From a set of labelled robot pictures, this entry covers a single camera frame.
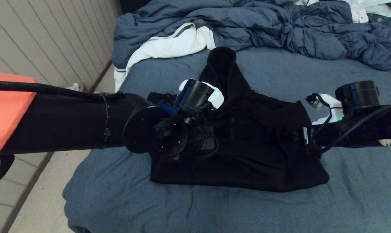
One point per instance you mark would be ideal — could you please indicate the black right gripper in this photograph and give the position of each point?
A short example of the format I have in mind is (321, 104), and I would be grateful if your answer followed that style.
(307, 140)

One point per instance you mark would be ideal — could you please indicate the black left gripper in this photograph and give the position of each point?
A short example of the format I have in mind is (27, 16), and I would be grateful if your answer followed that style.
(205, 137)

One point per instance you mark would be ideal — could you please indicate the black zip hoodie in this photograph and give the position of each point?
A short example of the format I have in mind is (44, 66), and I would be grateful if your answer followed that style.
(247, 168)

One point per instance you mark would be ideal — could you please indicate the blue bed sheet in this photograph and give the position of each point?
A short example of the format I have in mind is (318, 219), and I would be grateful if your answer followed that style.
(215, 210)

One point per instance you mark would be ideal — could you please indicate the white garment with grey stripe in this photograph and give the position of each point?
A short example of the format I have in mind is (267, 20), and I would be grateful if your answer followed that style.
(169, 45)

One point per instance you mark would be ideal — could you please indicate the rumpled blue duvet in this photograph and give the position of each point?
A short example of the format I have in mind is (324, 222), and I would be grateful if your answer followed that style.
(247, 22)

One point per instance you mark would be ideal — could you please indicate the cream rumpled garment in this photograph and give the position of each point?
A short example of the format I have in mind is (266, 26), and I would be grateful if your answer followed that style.
(360, 16)

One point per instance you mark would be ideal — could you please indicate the clear plastic bin bag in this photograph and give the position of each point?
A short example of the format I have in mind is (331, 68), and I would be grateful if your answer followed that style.
(74, 86)

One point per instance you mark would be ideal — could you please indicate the white pillow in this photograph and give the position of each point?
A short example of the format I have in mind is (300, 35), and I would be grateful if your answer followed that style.
(375, 9)

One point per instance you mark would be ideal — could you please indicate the black headboard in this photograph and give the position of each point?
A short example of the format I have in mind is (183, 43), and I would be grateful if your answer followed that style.
(130, 5)

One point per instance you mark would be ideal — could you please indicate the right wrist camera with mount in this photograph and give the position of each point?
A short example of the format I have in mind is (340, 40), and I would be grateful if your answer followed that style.
(331, 108)

